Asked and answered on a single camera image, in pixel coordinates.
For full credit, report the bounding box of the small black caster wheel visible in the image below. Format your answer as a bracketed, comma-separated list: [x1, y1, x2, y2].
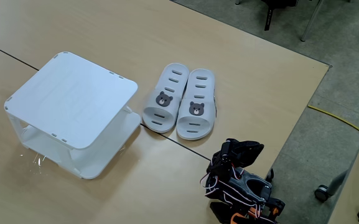
[263, 168, 275, 185]

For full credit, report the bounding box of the black chair part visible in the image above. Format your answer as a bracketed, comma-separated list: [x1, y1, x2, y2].
[261, 0, 299, 32]

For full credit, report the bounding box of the yellow floor cable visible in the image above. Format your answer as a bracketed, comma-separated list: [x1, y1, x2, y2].
[307, 105, 359, 135]

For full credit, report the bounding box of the white bear slipper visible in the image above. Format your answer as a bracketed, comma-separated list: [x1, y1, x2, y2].
[176, 68, 217, 141]
[142, 62, 190, 134]

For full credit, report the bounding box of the white two-tier plastic box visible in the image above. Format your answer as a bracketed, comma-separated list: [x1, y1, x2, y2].
[4, 51, 142, 180]

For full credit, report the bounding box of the grey table leg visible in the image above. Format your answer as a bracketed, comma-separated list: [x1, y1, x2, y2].
[327, 169, 350, 196]

